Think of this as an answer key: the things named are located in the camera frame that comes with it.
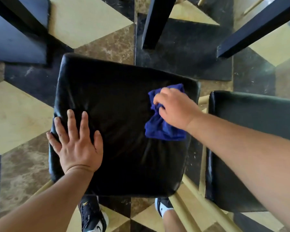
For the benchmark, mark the person's right hand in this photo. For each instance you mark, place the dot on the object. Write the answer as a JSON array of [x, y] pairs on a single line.
[[177, 109]]

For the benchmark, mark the person's left hand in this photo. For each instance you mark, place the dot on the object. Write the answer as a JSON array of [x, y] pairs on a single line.
[[78, 152]]

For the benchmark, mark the person's left little finger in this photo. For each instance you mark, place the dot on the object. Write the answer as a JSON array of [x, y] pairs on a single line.
[[53, 142]]

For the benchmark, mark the person's right fingers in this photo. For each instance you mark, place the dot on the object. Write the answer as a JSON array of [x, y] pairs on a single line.
[[160, 99]]

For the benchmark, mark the person's left thumb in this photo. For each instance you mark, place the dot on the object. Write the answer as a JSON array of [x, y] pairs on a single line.
[[99, 143]]

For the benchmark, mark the person's left middle finger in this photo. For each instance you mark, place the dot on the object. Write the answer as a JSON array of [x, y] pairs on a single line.
[[73, 124]]

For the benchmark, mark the black padded wooden stool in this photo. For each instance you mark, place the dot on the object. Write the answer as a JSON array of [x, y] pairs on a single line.
[[120, 132], [251, 111]]

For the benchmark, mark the blue cleaning cloth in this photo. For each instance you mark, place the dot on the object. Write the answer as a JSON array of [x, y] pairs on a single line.
[[163, 128]]

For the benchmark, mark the person's left forearm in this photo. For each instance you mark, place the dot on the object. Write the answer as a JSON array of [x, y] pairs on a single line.
[[44, 204]]

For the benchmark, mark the person's right forearm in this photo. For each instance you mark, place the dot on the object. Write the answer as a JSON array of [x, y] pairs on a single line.
[[246, 157]]

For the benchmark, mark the person's black left shoe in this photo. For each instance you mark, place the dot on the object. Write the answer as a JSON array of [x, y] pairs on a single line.
[[91, 215]]

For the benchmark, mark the person's black shoe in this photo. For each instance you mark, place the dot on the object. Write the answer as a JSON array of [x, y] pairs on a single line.
[[91, 215], [163, 206]]

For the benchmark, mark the slim dark table leg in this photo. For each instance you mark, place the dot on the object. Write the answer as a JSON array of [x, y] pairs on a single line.
[[253, 28], [157, 21]]

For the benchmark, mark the person's black right shoe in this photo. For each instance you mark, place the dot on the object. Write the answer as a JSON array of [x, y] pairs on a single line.
[[163, 206]]

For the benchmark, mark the light wooden stool leg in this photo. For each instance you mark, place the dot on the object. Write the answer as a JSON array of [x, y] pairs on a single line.
[[201, 0], [253, 6]]

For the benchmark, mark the person's right leg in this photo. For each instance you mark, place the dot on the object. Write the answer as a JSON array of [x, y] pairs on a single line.
[[171, 222]]

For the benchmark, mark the wide dark table leg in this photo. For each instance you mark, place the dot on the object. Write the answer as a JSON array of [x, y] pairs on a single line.
[[14, 33]]

